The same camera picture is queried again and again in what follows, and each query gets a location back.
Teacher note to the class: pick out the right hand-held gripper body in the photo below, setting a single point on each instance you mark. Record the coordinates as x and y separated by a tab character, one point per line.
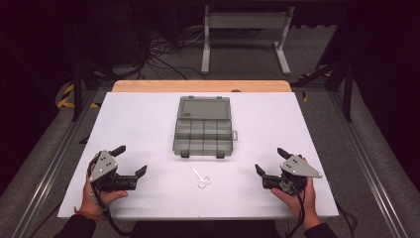
297	167

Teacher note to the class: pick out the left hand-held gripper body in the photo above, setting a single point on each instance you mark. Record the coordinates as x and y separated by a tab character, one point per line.
103	165

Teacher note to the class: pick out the person's left hand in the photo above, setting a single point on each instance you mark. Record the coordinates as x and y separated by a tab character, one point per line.
94	200

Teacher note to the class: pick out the person's right hand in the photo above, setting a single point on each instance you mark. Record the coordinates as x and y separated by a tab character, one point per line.
302	206

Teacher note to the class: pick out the white board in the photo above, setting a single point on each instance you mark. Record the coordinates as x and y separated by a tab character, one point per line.
148	115

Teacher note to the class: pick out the small silver scissors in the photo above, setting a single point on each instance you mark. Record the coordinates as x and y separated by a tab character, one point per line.
199	177

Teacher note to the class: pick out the grey plastic compartment box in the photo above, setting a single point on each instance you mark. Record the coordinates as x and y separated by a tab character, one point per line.
203	132

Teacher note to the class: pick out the black metal stand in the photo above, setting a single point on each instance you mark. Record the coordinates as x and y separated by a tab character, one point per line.
77	89
346	89

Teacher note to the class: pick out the yellow black hazard tape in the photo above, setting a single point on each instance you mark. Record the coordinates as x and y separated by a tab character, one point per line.
66	97

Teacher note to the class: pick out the wooden table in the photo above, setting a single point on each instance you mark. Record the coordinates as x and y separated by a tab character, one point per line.
198	86

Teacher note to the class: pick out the grey metal stand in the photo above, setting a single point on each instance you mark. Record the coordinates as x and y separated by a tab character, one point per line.
247	20

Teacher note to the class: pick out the aluminium rail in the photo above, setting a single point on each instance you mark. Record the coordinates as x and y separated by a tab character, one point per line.
49	168
366	158

